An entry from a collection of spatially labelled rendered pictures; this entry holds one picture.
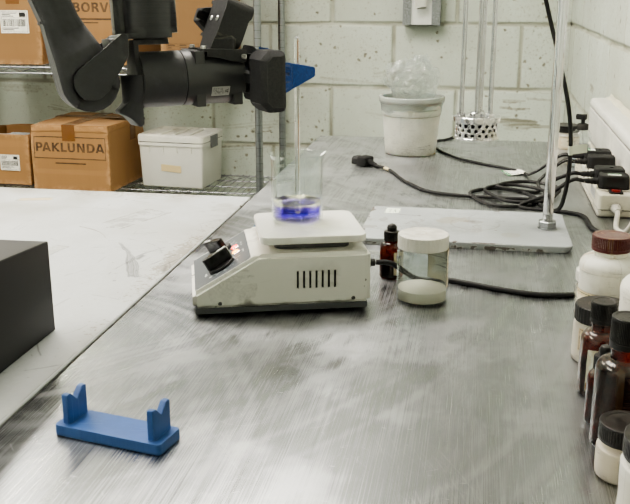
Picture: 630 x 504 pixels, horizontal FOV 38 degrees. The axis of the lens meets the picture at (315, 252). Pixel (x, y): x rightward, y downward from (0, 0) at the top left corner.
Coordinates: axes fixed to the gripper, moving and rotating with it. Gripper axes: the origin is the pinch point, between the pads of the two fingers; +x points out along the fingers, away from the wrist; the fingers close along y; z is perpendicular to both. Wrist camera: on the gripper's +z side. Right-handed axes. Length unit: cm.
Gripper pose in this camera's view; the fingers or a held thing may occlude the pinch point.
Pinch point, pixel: (285, 72)
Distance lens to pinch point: 104.4
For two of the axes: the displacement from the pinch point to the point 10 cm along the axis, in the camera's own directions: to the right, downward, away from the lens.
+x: 9.0, -1.3, 4.2
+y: -4.4, -2.5, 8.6
